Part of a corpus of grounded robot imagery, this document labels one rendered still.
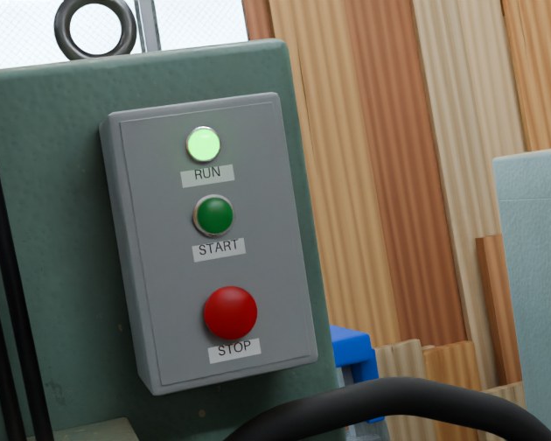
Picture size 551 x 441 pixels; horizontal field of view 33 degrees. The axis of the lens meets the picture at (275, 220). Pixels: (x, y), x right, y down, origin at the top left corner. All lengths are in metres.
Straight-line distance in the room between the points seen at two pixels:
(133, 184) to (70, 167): 0.07
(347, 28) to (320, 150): 0.28
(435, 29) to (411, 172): 0.34
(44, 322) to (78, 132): 0.12
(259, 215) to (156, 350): 0.10
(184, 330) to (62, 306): 0.09
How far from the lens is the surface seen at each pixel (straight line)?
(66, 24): 0.70
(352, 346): 1.49
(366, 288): 2.08
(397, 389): 0.59
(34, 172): 0.58
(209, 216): 0.52
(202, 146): 0.52
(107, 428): 0.57
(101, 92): 0.59
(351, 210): 2.07
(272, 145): 0.54
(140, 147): 0.52
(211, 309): 0.52
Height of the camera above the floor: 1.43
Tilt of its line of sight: 3 degrees down
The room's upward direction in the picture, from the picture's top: 9 degrees counter-clockwise
